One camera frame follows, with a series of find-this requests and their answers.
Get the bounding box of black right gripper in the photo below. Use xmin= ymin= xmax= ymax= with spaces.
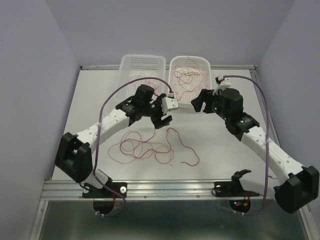
xmin=191 ymin=88 xmax=230 ymax=121

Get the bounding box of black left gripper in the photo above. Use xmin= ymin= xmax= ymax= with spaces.
xmin=141 ymin=93 xmax=172 ymax=129

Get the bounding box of long red wire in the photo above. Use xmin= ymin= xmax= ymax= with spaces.
xmin=168 ymin=62 xmax=210 ymax=102

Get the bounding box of red white twisted wire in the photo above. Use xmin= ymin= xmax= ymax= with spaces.
xmin=184 ymin=55 xmax=210 ymax=78

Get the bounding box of red wire bundle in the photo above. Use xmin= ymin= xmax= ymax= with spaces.
xmin=107 ymin=128 xmax=175 ymax=166

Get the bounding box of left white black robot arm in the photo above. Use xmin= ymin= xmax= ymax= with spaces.
xmin=54 ymin=84 xmax=179 ymax=197

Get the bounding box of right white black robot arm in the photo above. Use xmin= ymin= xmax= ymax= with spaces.
xmin=191 ymin=88 xmax=320 ymax=214

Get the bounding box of white perforated plastic basket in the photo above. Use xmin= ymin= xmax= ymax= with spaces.
xmin=168 ymin=55 xmax=212 ymax=109

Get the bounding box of translucent white perforated basket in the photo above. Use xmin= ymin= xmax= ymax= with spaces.
xmin=114 ymin=54 xmax=168 ymax=101

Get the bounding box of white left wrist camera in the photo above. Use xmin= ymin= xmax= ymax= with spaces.
xmin=161 ymin=92 xmax=179 ymax=115

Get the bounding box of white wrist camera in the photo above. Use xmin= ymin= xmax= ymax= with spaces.
xmin=161 ymin=92 xmax=179 ymax=115
xmin=212 ymin=75 xmax=231 ymax=95

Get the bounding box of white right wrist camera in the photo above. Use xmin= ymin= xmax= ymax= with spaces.
xmin=212 ymin=75 xmax=231 ymax=95

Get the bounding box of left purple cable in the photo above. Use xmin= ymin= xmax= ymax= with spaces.
xmin=91 ymin=77 xmax=175 ymax=218

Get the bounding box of aluminium right side rail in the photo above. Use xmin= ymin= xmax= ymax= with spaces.
xmin=249 ymin=67 xmax=293 ymax=178

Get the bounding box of aluminium rail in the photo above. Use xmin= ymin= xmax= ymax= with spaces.
xmin=249 ymin=67 xmax=293 ymax=178
xmin=40 ymin=177 xmax=264 ymax=201

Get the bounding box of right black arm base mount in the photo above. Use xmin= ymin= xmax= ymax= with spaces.
xmin=211 ymin=169 xmax=260 ymax=198

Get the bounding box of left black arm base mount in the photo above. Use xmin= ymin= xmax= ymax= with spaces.
xmin=79 ymin=175 xmax=128 ymax=199

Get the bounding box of aluminium front rail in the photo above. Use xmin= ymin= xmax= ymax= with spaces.
xmin=40 ymin=177 xmax=264 ymax=201

